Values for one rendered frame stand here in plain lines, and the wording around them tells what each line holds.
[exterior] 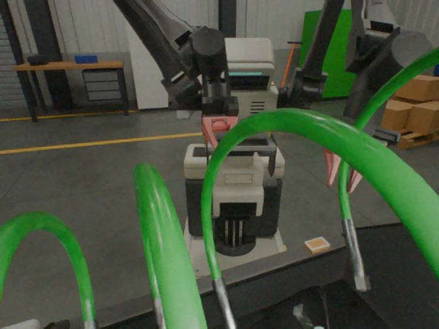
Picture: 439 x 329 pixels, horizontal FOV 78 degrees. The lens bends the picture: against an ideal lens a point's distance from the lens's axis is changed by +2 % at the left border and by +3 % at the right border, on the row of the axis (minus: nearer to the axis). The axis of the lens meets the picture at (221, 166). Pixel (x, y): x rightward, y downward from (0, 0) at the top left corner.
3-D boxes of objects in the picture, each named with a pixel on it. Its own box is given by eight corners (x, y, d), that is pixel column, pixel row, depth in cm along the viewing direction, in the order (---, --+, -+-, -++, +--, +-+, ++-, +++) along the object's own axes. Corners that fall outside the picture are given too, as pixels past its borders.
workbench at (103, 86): (30, 123, 455) (8, 57, 409) (42, 112, 516) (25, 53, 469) (130, 116, 494) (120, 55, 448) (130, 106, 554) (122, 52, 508)
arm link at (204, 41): (207, 43, 61) (176, 65, 60) (198, -3, 50) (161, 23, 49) (241, 76, 57) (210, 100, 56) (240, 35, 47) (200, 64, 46)
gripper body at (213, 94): (202, 106, 48) (200, 70, 50) (202, 130, 58) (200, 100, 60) (238, 104, 49) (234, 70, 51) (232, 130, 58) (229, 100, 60)
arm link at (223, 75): (228, 69, 60) (202, 73, 60) (226, 47, 53) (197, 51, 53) (231, 96, 58) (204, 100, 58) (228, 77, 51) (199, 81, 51)
